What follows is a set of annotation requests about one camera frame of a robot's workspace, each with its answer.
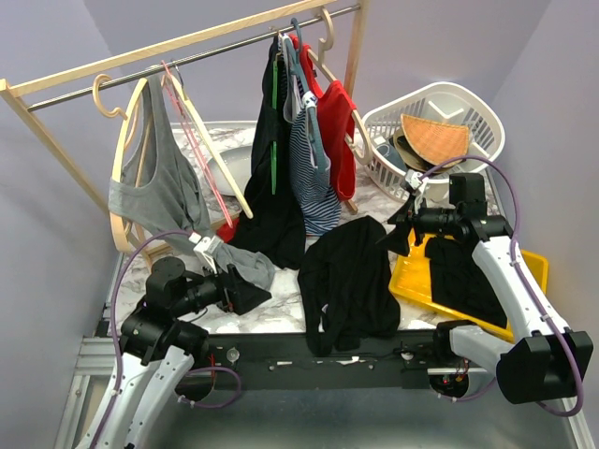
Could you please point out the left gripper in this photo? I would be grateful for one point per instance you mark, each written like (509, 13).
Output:
(243, 294)

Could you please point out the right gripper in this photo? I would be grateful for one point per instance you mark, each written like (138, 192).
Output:
(397, 239)

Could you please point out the black tank top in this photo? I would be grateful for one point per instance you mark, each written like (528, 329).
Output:
(343, 281)

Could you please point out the cream wooden hanger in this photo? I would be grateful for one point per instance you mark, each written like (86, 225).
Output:
(210, 149)

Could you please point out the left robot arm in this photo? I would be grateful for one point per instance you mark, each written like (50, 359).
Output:
(157, 348)

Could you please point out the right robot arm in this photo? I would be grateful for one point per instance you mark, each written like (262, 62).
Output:
(547, 359)

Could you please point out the blue striped tank top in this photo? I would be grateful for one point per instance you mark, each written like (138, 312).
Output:
(319, 204)

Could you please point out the grey tank top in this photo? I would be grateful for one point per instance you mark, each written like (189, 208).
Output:
(160, 191)

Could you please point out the red tank top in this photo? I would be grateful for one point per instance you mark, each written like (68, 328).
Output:
(331, 114)

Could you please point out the green plastic hanger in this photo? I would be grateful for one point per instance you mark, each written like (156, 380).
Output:
(273, 146)

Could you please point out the blue grey hanger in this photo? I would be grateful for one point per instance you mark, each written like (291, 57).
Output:
(312, 132)

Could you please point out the wooden hanger under red top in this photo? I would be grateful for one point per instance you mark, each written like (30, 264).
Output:
(356, 138)

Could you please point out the wooden hanger under grey top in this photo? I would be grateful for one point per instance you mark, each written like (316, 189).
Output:
(124, 154)

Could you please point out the yellow plastic tray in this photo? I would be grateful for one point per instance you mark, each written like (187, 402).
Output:
(411, 281)

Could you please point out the hanging black garment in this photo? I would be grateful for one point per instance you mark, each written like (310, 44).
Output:
(277, 228)

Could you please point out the dark items in basket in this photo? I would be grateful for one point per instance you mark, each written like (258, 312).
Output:
(399, 153)

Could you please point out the black cloth in tray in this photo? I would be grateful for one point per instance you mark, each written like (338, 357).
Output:
(459, 284)

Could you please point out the white laundry basket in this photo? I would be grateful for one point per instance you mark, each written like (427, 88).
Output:
(444, 102)

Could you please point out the white oval plate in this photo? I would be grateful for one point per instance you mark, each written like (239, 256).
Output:
(238, 162)

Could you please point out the wooden clothes rack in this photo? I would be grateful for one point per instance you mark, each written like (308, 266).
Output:
(12, 95)

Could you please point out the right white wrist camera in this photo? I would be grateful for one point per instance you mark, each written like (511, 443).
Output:
(415, 183)

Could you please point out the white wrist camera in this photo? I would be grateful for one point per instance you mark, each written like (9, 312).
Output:
(415, 183)
(204, 249)

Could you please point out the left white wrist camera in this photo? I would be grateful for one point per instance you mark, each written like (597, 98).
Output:
(204, 249)

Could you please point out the black mounting rail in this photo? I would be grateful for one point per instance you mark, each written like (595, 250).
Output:
(283, 361)

